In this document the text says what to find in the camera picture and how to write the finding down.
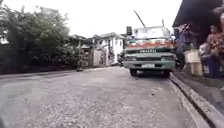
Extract truck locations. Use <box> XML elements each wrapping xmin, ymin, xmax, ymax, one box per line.
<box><xmin>122</xmin><ymin>25</ymin><xmax>178</xmax><ymax>79</ymax></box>

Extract pale concrete kerb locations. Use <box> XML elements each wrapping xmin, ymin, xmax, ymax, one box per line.
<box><xmin>169</xmin><ymin>72</ymin><xmax>224</xmax><ymax>128</ymax></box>

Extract row of trees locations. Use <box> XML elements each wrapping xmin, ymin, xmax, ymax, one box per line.
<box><xmin>0</xmin><ymin>4</ymin><xmax>90</xmax><ymax>73</ymax></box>

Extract dark pavement strip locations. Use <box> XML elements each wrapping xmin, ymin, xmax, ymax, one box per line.
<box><xmin>173</xmin><ymin>69</ymin><xmax>224</xmax><ymax>115</ymax></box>

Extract overhead wires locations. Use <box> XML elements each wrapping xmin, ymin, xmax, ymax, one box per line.
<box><xmin>133</xmin><ymin>9</ymin><xmax>147</xmax><ymax>29</ymax></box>

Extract pale container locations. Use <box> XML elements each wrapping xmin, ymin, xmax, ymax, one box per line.
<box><xmin>184</xmin><ymin>49</ymin><xmax>205</xmax><ymax>77</ymax></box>

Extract grey asphalt road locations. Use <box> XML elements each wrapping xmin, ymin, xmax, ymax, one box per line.
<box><xmin>0</xmin><ymin>66</ymin><xmax>198</xmax><ymax>128</ymax></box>

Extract person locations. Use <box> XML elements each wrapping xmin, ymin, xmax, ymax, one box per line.
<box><xmin>206</xmin><ymin>24</ymin><xmax>224</xmax><ymax>78</ymax></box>
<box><xmin>174</xmin><ymin>23</ymin><xmax>193</xmax><ymax>71</ymax></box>

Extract white building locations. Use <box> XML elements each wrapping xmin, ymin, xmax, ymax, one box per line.
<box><xmin>94</xmin><ymin>32</ymin><xmax>126</xmax><ymax>66</ymax></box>

